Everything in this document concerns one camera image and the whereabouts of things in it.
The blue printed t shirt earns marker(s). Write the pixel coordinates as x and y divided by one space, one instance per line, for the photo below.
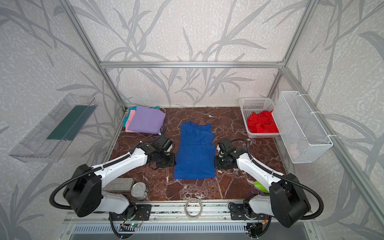
196 154

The white plastic laundry basket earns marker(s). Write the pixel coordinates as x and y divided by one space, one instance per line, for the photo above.
257 105

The red t shirt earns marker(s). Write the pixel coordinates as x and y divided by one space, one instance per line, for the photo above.
262 123

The folded teal t shirt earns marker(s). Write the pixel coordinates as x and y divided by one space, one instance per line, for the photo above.
134 109

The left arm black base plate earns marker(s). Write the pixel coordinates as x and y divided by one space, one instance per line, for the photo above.
134 212

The green book on shelf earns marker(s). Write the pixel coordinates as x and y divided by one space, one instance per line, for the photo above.
70 126

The folded purple t shirt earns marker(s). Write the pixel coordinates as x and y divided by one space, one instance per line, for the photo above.
146 120

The grey rectangular block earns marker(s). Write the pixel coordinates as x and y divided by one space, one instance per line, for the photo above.
122 185

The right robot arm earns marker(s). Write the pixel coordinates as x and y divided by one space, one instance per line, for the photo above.
284 201

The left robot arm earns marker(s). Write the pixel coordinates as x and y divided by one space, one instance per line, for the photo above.
85 195

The clear tape roll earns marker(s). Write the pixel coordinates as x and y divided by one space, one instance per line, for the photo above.
193 208

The silver metal can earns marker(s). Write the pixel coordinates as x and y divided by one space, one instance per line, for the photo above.
139 191

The green yellow toy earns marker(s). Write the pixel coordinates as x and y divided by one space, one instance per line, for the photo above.
260 187

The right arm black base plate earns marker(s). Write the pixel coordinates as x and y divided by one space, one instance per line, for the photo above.
241 211

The clear plastic wall shelf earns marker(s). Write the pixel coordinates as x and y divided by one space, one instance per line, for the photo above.
47 142

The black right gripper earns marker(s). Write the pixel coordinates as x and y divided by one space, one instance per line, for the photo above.
222 162

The white wire mesh basket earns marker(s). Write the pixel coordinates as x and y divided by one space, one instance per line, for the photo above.
301 131

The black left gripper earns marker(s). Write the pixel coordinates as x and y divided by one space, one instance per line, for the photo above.
166 160

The folded pink t shirt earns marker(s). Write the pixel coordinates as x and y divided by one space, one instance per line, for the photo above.
129 121

